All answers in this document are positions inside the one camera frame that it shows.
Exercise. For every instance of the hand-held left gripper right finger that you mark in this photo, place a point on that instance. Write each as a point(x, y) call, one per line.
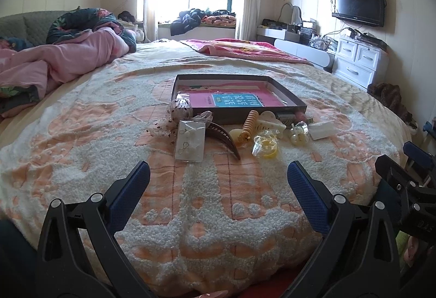
point(308, 196)

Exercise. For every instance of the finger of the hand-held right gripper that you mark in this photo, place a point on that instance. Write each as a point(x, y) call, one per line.
point(419, 158)
point(391, 172)

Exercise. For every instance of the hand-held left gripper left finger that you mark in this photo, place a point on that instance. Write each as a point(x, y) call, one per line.
point(131, 189)

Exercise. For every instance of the pale pearl hair clip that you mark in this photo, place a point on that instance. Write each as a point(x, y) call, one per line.
point(298, 134)

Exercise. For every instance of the yellow bangles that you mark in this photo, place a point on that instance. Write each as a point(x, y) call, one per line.
point(267, 146)

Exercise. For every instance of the white packet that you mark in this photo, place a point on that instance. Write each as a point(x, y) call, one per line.
point(322, 130)

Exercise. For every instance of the gold earring card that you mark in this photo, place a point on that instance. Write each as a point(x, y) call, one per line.
point(190, 141)

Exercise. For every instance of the cream hair claw clip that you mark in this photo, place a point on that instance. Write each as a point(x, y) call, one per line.
point(272, 126)

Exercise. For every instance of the polka dot fabric scrunchie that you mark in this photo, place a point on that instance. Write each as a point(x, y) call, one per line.
point(179, 110)

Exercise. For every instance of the brown hair claw clip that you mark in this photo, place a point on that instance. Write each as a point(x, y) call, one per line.
point(226, 141)

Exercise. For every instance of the dark cardboard box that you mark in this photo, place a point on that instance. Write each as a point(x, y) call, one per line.
point(231, 116)

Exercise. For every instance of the person's right hand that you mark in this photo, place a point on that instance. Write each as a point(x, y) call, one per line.
point(413, 250)

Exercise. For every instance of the dark brown fur cloth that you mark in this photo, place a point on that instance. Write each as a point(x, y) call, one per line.
point(388, 98)

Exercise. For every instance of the cream orange bedspread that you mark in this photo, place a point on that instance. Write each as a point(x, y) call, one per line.
point(204, 209)

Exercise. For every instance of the white drawer cabinet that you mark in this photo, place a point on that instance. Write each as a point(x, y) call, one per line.
point(357, 61)

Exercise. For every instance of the pink book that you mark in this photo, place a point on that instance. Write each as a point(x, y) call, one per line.
point(204, 100)

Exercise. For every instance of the black set-top box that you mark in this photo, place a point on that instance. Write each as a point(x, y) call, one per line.
point(373, 41)

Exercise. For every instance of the person's dark teal clothing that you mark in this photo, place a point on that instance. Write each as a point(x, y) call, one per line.
point(15, 257)

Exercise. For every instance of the white desk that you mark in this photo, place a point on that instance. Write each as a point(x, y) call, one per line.
point(303, 49)

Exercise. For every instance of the pink quilt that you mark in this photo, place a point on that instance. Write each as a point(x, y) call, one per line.
point(68, 56)

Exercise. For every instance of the pink red blanket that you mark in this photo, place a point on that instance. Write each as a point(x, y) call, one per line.
point(245, 49)

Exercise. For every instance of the black television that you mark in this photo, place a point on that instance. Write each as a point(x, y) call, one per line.
point(357, 5)

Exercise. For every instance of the dark floral quilt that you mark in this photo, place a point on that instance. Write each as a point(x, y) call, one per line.
point(81, 20)

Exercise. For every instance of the pile of clothes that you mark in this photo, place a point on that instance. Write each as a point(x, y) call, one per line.
point(190, 20)

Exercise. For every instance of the white desk lamp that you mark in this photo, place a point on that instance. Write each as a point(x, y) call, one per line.
point(294, 13)

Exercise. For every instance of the grey quilted headboard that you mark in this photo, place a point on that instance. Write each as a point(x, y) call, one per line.
point(27, 24)

